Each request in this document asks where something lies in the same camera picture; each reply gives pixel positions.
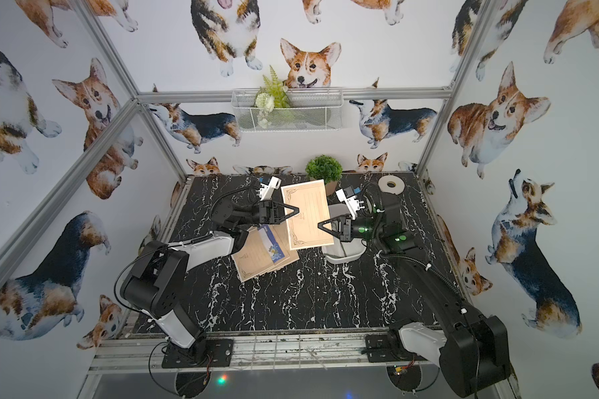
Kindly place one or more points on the white tape roll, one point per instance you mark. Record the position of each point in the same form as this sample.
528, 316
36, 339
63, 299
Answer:
391, 184

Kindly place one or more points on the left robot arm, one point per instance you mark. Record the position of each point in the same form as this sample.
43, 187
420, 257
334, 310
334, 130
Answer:
156, 278

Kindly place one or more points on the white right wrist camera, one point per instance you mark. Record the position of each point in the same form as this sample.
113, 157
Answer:
350, 197

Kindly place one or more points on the potted green plant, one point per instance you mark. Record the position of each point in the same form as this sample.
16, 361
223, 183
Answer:
327, 169

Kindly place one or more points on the blue bordered floral paper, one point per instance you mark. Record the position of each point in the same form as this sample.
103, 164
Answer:
271, 244

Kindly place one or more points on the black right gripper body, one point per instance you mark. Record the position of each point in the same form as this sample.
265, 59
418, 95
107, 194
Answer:
364, 229

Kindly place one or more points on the tan stationery paper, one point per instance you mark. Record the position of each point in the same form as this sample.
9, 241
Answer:
291, 255
253, 259
311, 200

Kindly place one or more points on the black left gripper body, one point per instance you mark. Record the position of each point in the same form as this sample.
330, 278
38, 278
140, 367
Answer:
270, 212

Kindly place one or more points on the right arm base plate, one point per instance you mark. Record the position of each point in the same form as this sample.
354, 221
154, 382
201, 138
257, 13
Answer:
386, 347

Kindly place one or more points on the white storage box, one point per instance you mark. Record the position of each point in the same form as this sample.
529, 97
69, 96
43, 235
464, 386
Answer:
342, 252

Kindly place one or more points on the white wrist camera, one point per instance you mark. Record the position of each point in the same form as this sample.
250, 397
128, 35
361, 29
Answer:
350, 197
268, 185

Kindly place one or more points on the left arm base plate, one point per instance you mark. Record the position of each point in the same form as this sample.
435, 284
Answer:
204, 353

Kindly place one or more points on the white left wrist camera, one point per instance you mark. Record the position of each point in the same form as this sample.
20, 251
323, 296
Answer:
268, 185

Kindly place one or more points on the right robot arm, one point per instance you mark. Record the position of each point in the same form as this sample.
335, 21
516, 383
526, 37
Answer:
470, 349

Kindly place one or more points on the white wire wall basket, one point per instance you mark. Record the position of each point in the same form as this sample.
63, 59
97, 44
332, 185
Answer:
293, 110

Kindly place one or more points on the artificial fern and flower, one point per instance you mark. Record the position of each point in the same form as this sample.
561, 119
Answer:
272, 103

